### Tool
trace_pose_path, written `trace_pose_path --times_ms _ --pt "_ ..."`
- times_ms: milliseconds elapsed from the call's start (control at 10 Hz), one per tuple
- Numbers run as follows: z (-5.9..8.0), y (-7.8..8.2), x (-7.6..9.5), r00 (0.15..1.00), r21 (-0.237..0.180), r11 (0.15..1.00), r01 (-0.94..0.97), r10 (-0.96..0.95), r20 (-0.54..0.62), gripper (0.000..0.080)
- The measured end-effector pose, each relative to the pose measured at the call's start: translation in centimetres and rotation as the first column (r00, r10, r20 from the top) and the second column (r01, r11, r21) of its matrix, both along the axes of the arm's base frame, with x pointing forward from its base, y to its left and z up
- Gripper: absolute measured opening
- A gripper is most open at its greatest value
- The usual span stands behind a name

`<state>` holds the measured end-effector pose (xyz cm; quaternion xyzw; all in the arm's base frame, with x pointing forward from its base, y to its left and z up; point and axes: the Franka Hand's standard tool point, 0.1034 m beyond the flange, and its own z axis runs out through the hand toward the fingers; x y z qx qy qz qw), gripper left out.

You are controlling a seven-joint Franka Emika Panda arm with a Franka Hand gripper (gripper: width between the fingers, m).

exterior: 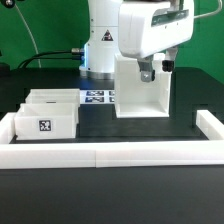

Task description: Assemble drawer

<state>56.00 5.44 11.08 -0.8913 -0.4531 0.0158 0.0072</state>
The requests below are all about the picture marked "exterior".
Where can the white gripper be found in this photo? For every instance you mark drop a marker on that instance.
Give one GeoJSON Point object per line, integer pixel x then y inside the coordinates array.
{"type": "Point", "coordinates": [146, 28]}

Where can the white drawer cabinet frame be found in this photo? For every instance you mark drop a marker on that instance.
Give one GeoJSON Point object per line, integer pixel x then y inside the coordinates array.
{"type": "Point", "coordinates": [135, 98]}

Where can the white front drawer box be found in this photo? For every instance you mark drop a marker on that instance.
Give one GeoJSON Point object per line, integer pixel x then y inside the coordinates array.
{"type": "Point", "coordinates": [46, 121]}

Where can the white drawer box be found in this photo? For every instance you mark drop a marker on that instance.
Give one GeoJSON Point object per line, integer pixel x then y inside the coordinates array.
{"type": "Point", "coordinates": [46, 121]}
{"type": "Point", "coordinates": [54, 96]}

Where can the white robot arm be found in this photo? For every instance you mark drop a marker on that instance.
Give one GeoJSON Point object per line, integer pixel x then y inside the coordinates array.
{"type": "Point", "coordinates": [102, 46]}

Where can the white rear drawer box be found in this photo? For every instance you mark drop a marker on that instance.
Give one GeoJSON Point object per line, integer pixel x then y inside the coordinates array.
{"type": "Point", "coordinates": [54, 96]}

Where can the fiducial marker sheet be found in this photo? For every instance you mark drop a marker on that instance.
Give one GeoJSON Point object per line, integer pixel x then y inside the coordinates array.
{"type": "Point", "coordinates": [97, 96]}

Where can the white U-shaped boundary fence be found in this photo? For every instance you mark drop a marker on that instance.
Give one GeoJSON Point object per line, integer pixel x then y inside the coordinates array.
{"type": "Point", "coordinates": [121, 154]}

